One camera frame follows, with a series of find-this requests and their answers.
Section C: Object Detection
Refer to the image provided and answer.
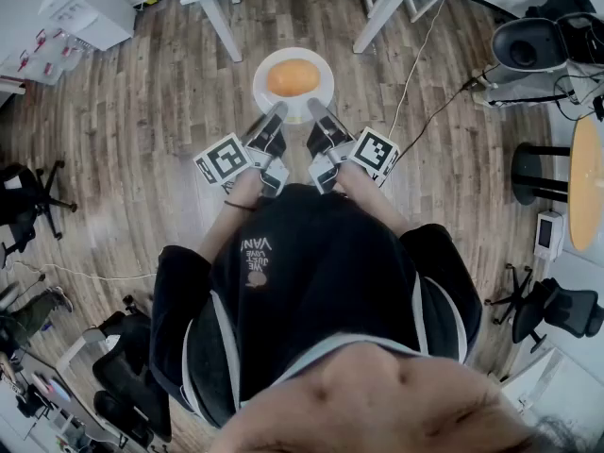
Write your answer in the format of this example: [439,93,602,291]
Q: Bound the person's left forearm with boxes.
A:
[197,170,265,261]

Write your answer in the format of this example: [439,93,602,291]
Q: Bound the person's right forearm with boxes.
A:
[337,162,411,243]

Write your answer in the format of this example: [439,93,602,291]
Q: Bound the person's black printed shirt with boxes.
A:
[149,182,483,431]

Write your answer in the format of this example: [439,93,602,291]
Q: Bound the thin black cable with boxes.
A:
[398,63,501,158]

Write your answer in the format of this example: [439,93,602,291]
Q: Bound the person's face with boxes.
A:
[207,340,539,453]

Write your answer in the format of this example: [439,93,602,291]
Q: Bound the pile of red-marked white boxes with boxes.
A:
[0,25,91,96]

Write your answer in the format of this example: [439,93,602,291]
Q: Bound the cluttered white desk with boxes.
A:
[0,327,124,453]

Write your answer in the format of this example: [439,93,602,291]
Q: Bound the white round plate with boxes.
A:
[252,47,335,126]

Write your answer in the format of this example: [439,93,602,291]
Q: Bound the large white cardboard box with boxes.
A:
[37,0,138,52]

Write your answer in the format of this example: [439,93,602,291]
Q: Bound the round wooden table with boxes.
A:
[512,118,604,254]

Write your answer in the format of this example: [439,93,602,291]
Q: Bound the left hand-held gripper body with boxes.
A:
[193,127,290,200]

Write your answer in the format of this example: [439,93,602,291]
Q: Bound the orange bread bun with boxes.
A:
[266,59,322,98]

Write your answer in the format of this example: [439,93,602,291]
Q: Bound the small white screen device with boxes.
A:
[532,209,565,262]

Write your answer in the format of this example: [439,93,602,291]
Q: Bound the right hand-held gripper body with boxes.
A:
[306,126,401,195]

